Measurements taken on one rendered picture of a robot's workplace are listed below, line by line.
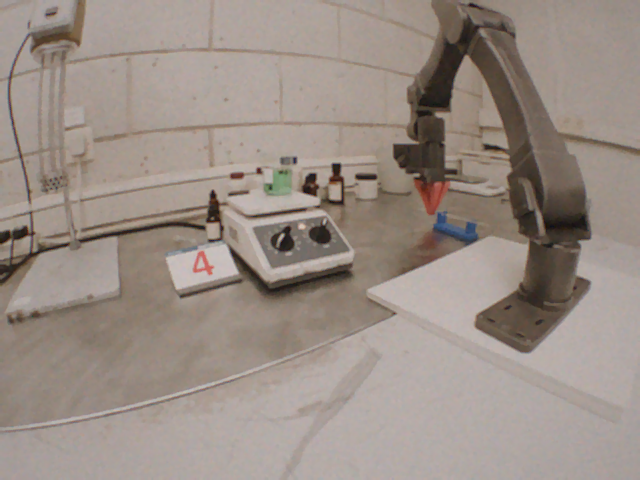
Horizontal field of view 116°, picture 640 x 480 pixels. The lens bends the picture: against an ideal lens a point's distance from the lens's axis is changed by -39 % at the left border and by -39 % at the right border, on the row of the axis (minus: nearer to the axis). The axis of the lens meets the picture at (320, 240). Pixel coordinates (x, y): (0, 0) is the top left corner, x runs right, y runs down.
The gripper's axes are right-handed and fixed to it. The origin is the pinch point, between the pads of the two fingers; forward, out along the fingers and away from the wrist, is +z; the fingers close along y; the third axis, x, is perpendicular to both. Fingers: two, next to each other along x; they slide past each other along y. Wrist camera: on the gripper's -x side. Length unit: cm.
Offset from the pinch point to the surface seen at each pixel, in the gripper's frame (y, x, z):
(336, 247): 29.9, 11.7, -0.2
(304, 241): 33.8, 10.2, -1.3
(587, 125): -110, 3, -31
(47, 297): 72, 5, 2
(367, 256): 22.9, 8.9, 3.2
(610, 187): -116, 15, -4
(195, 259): 47.9, 5.1, 0.2
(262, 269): 40.4, 12.0, 0.7
